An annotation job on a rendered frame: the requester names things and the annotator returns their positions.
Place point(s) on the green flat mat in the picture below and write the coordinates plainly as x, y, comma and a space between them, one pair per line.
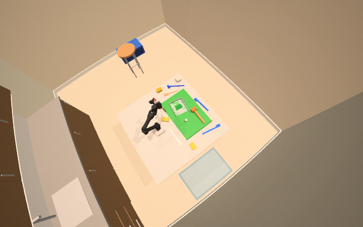
193, 123

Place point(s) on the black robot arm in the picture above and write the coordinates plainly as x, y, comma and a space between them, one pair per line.
150, 116

